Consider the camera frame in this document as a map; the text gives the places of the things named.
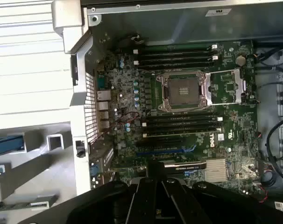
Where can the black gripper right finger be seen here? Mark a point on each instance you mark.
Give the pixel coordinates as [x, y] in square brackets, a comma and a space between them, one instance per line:
[178, 205]

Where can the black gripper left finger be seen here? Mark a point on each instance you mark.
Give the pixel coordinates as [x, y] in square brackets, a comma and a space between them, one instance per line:
[141, 205]

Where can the hard disk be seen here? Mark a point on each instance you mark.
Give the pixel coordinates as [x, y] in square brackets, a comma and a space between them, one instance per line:
[6, 144]

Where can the black graphics card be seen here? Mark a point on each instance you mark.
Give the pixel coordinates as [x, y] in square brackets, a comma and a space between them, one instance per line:
[183, 166]

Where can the silver finned heat sink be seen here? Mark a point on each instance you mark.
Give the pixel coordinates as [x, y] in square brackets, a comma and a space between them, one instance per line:
[216, 170]

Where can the blue expansion slot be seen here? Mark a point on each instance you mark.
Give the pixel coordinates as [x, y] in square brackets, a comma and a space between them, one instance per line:
[160, 152]

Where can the blue case latch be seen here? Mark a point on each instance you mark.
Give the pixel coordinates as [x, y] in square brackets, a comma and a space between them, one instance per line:
[94, 169]

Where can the black expansion slot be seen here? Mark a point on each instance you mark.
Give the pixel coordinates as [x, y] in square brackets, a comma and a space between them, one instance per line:
[159, 142]

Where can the black RAM slot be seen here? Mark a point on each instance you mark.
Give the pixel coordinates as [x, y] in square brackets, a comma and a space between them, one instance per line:
[176, 66]
[176, 54]
[181, 129]
[181, 123]
[181, 118]
[176, 48]
[176, 60]
[181, 134]

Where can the grey parts rack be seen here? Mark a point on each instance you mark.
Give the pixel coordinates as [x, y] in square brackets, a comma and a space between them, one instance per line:
[62, 172]

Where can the green motherboard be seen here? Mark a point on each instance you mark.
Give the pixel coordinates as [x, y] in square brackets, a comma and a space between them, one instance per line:
[237, 126]

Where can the metal rear port block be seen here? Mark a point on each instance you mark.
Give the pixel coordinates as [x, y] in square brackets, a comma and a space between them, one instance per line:
[103, 109]

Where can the CPU socket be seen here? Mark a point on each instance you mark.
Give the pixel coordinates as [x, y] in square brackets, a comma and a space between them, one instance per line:
[182, 89]

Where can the grey metal drive cage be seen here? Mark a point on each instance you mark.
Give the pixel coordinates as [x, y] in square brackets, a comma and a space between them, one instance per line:
[278, 109]

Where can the round coin battery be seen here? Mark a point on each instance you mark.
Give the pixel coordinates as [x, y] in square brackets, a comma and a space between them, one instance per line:
[240, 60]

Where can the black and silver PC case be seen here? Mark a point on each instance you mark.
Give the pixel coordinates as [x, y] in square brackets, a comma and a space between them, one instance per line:
[174, 25]

